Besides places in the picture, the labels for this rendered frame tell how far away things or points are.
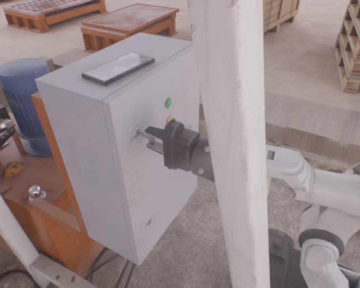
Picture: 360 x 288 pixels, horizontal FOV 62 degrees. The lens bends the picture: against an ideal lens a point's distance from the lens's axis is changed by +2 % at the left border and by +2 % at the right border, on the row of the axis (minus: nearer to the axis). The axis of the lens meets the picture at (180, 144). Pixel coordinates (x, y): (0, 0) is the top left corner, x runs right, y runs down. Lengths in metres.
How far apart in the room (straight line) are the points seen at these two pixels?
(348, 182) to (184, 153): 0.31
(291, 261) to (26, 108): 1.46
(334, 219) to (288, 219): 0.97
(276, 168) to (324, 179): 0.09
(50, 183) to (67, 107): 0.76
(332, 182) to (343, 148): 1.69
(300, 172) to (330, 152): 1.74
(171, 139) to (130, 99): 0.13
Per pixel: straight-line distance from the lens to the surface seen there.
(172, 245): 1.85
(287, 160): 0.56
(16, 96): 1.48
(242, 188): 0.38
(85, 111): 0.68
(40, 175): 1.51
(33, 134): 1.57
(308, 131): 2.24
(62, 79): 0.74
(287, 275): 1.63
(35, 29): 4.71
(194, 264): 1.78
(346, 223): 1.12
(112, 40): 3.44
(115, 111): 0.63
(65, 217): 1.23
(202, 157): 0.59
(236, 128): 0.32
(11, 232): 1.49
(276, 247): 1.63
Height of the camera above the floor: 1.54
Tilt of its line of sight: 37 degrees down
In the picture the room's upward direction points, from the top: 1 degrees counter-clockwise
